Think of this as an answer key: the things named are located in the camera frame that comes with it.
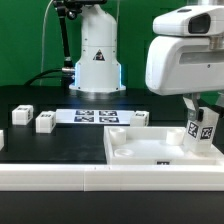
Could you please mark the white plate with fiducial tags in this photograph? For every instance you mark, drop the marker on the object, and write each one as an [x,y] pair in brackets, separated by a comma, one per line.
[90,116]

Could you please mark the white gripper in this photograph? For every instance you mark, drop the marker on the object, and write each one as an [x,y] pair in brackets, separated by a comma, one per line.
[185,65]

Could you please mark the white obstacle fence wall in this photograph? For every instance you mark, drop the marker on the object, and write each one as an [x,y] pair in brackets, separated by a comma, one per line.
[57,177]

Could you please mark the white square tabletop part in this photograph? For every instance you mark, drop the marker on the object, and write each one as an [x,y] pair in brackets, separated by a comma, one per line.
[126,145]

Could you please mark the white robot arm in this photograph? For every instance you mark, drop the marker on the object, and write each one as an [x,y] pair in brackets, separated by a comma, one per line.
[98,70]

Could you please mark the white block at left edge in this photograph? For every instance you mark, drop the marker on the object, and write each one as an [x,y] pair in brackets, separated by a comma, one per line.
[1,139]

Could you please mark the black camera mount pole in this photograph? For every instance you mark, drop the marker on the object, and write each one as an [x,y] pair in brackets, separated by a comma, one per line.
[70,9]

